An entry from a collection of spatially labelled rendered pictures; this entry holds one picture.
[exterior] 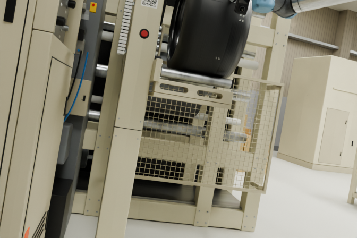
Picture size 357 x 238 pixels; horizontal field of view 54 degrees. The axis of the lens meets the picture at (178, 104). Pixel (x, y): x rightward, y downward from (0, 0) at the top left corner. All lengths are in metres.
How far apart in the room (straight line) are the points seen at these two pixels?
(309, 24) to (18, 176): 8.61
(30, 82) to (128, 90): 0.74
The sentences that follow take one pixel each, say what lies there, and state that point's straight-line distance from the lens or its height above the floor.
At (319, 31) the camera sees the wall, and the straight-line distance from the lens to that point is 9.36.
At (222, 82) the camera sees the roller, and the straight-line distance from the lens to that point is 1.61.
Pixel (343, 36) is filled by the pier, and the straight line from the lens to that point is 9.51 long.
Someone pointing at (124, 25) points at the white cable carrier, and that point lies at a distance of 1.65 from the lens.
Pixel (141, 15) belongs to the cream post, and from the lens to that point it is 1.65.
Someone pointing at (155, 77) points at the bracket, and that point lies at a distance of 1.51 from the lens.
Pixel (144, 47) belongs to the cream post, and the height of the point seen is 1.00.
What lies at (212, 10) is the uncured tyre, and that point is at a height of 1.18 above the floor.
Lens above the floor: 0.78
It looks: 1 degrees down
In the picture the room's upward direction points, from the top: 10 degrees clockwise
